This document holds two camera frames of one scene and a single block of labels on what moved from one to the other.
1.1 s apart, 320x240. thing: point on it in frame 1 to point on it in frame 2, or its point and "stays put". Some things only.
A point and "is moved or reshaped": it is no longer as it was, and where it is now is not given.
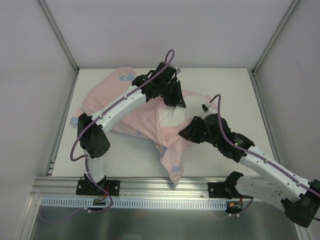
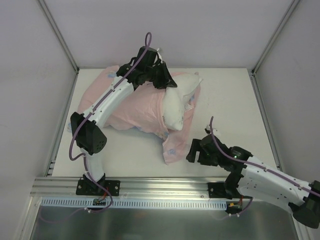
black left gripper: x=173 y=90 to x=158 y=73
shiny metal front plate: x=260 y=218 stays put
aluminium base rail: x=159 y=187 stays put
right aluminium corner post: x=252 y=73 stays put
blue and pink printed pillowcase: x=143 y=123 is moved or reshaped
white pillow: x=179 y=116 is moved or reshaped
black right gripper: x=197 y=129 to x=198 y=152
